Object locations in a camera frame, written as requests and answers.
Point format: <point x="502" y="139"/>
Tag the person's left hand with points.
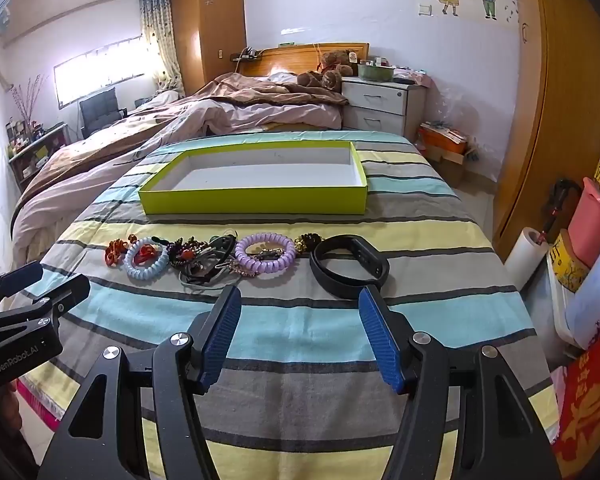
<point x="9" y="407"/>

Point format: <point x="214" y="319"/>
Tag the brown teddy bear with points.
<point x="330" y="72"/>

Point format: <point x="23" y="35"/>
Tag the wooden headboard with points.
<point x="290" y="55"/>

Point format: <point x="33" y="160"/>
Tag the white nightstand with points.
<point x="380" y="102"/>

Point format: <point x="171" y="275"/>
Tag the yellow box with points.
<point x="567" y="265"/>

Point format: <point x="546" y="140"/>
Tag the tall wooden wardrobe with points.
<point x="210" y="30"/>

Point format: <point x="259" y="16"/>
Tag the green basin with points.
<point x="375" y="72"/>

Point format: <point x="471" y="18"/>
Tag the red bag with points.
<point x="590" y="420"/>

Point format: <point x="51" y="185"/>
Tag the white plastic container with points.
<point x="560" y="310"/>

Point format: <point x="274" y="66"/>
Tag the brown pink duvet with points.
<point x="130" y="135"/>

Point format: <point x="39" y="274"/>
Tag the dried flower branches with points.
<point x="30" y="100"/>

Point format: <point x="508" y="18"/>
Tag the lime green cardboard box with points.
<point x="260" y="172"/>

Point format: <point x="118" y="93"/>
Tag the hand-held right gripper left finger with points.
<point x="222" y="335"/>

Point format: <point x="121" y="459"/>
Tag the white paper roll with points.
<point x="525" y="260"/>

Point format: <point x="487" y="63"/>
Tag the striped bed sheet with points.
<point x="290" y="320"/>

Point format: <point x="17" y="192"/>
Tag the pink plastic bin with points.
<point x="590" y="225"/>

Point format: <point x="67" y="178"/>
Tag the window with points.
<point x="95" y="72"/>

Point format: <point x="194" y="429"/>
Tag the power strip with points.
<point x="245" y="54"/>

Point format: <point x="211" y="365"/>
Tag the large wooden closet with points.
<point x="570" y="85"/>

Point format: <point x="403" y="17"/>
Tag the black red pole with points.
<point x="560" y="200"/>

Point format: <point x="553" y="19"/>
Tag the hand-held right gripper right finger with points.
<point x="380" y="340"/>

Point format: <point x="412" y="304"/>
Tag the floral curtain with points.
<point x="161" y="40"/>

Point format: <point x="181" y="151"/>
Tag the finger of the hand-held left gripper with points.
<point x="20" y="275"/>
<point x="65" y="292"/>

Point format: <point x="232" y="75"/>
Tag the cluttered wooden shelf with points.
<point x="35" y="152"/>

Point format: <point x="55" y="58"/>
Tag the black chair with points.
<point x="100" y="107"/>

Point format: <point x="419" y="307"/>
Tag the brown cardboard box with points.
<point x="450" y="167"/>

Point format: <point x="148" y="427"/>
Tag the orange box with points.
<point x="442" y="145"/>

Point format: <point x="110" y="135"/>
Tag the gold black ornament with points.
<point x="305" y="242"/>

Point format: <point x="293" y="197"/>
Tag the black smart band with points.
<point x="367" y="251"/>

